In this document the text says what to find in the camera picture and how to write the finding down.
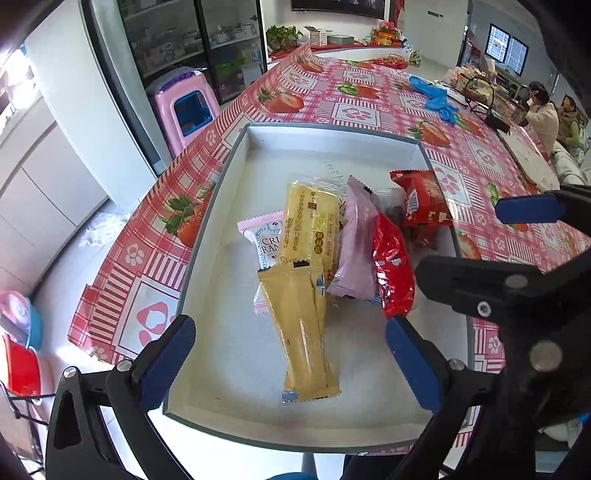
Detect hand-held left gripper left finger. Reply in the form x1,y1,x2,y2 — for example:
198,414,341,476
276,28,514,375
45,315,197,480

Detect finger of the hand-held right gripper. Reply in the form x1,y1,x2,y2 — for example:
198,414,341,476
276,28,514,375
414,255,591,333
495,184,591,227

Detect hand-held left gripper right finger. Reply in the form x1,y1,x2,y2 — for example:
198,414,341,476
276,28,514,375
385,316,505,480

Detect grey cardboard box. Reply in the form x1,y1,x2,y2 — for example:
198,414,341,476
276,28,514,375
163,121,476,455

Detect red clear snack packet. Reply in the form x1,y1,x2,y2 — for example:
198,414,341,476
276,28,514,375
372,212,416,320

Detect long red snack packet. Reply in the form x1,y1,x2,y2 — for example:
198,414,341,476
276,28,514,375
390,170,455,245

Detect dark clear snack packet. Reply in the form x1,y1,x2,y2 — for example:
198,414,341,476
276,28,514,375
379,187,407,222

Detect mauve snack packet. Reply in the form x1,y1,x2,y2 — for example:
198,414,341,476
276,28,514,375
325,175,382,301

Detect gold snack packet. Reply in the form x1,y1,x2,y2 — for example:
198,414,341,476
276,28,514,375
256,261,341,404

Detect pink white snack packet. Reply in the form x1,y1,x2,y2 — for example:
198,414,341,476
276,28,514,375
237,210,289,315

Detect light yellow snack packet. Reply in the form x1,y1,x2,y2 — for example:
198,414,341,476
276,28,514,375
277,174,342,287

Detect white foam board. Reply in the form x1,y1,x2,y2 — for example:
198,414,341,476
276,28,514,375
501,129,561,192

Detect grey-green sofa with clothes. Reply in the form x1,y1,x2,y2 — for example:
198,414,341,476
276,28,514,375
551,141,591,185

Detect blue plastic basin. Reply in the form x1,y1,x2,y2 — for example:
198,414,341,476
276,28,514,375
0,291,44,352

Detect blue gloves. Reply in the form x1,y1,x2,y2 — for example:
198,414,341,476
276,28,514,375
409,75,460,124

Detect white rag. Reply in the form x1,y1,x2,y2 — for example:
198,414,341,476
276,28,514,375
78,210,134,250

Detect red plastic basin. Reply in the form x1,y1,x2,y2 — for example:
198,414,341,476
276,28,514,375
0,332,42,398

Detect dark framed window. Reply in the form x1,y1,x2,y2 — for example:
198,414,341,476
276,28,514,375
485,23,529,77

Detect white standing air conditioner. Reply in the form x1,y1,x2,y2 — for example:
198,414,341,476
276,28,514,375
403,0,472,65

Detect strawberry print tablecloth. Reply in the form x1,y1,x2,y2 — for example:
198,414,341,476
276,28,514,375
68,39,591,450

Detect pink plastic stool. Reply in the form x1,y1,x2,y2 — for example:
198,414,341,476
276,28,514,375
148,67,222,160

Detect green potted plant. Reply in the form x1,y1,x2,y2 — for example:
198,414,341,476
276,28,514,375
265,24,304,51

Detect glass door cabinet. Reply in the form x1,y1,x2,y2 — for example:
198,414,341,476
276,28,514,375
115,0,269,107

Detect black adapter cable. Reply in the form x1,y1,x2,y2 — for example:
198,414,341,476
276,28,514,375
464,76,497,121

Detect wall screen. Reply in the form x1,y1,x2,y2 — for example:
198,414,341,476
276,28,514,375
291,0,386,20

